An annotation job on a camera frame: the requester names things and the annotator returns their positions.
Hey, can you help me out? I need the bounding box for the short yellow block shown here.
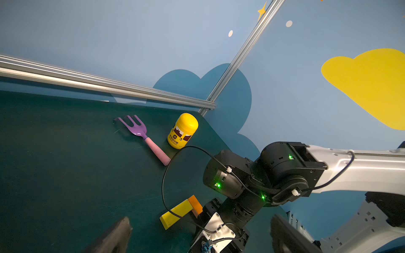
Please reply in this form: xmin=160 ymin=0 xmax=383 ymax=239
xmin=159 ymin=199 xmax=193 ymax=230

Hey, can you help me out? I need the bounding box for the purple pink toy rake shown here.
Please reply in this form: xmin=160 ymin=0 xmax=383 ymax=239
xmin=114 ymin=115 xmax=171 ymax=166

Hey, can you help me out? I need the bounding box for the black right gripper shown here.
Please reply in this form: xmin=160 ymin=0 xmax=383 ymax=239
xmin=197 ymin=193 xmax=269 ymax=253

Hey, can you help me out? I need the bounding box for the aluminium corner post right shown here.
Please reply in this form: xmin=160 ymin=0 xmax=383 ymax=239
xmin=206 ymin=0 xmax=285 ymax=103

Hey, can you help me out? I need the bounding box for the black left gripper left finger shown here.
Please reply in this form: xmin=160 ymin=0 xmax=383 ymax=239
xmin=83 ymin=217 xmax=132 ymax=253

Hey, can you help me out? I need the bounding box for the orange block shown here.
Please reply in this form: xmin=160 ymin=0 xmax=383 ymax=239
xmin=188 ymin=195 xmax=203 ymax=218

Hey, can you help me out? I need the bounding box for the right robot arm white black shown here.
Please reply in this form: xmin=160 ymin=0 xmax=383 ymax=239
xmin=190 ymin=142 xmax=405 ymax=253

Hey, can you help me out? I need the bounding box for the yellow plastic jar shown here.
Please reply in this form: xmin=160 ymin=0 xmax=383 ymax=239
xmin=167 ymin=113 xmax=199 ymax=150

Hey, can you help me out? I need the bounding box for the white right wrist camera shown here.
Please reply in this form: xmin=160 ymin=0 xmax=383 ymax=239
xmin=188 ymin=212 xmax=236 ymax=253

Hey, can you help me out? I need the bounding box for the horizontal aluminium rail back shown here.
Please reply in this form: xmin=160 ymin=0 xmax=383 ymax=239
xmin=1 ymin=55 xmax=216 ymax=110

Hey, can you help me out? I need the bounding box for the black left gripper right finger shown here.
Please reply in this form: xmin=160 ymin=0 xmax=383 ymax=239
xmin=270 ymin=215 xmax=322 ymax=253

